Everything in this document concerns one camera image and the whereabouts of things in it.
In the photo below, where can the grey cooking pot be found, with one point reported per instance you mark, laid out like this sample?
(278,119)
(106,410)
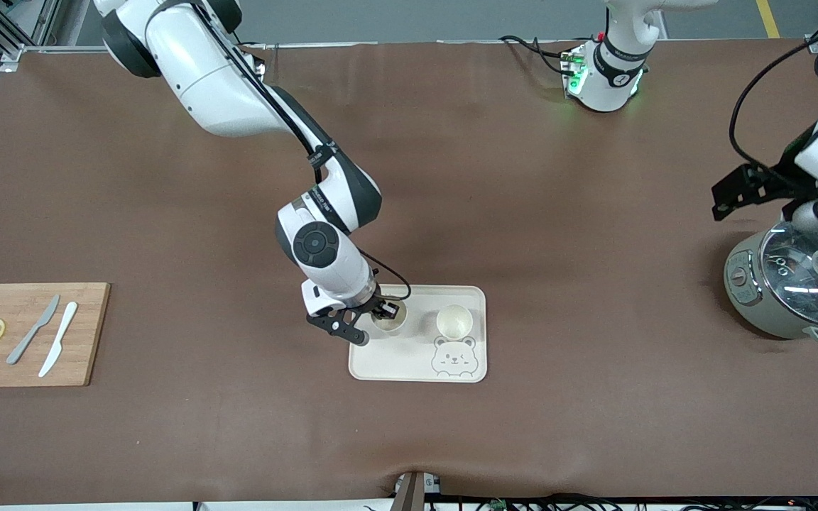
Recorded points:
(750,298)

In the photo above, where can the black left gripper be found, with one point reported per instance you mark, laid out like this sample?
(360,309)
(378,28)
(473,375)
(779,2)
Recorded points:
(780,180)

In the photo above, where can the white plastic knife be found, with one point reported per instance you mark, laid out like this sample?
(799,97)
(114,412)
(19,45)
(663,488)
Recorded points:
(61,333)

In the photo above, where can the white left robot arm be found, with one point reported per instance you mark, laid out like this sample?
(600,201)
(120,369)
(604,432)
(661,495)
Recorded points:
(611,71)

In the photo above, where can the grey plastic knife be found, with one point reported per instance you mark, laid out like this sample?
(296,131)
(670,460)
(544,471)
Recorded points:
(33,332)

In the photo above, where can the white plastic cup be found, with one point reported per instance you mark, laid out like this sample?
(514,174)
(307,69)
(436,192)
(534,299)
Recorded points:
(454,321)
(391,327)

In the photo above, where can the brown metal bracket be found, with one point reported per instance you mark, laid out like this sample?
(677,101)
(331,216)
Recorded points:
(409,493)

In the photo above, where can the wooden cutting board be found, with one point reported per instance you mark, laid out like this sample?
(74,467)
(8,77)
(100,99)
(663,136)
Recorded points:
(89,341)

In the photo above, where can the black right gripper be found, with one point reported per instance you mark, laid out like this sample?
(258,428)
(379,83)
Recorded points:
(375,304)

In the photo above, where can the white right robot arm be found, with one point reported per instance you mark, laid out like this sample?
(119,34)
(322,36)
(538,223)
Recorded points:
(203,78)

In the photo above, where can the beige bear print tray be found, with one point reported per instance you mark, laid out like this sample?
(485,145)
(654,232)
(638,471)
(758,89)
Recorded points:
(409,362)

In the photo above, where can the glass pot lid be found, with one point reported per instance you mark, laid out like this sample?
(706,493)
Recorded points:
(806,277)

